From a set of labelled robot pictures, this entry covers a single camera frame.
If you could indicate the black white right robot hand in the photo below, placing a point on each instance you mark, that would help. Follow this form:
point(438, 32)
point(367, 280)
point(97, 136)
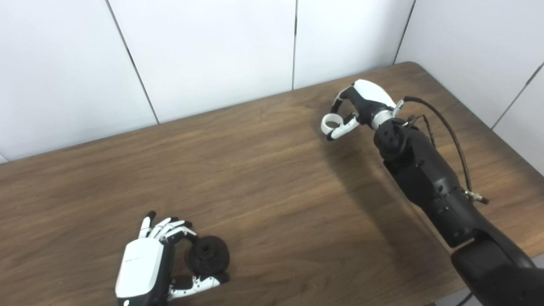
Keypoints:
point(374, 95)

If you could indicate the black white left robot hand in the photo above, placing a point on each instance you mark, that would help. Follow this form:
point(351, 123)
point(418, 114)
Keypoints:
point(138, 272)

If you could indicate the round black plastic part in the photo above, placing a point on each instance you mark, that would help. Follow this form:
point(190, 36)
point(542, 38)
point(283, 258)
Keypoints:
point(210, 255)

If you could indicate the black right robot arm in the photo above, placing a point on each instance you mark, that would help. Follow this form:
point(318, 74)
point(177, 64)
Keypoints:
point(425, 170)

